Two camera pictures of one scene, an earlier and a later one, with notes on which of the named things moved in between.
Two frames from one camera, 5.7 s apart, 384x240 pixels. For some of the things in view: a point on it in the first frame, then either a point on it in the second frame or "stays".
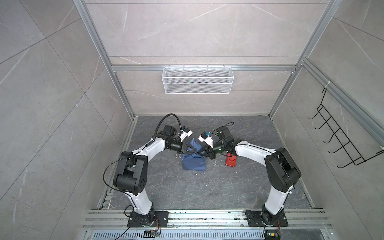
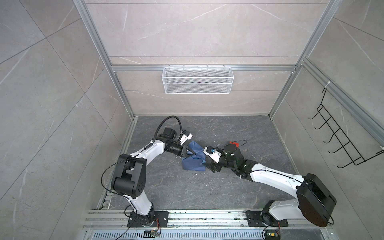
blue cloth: x=196 y=161 stays
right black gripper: x=210 y=152 → x=212 y=166
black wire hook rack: x=356 y=157 stays
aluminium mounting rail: x=303 y=224 stays
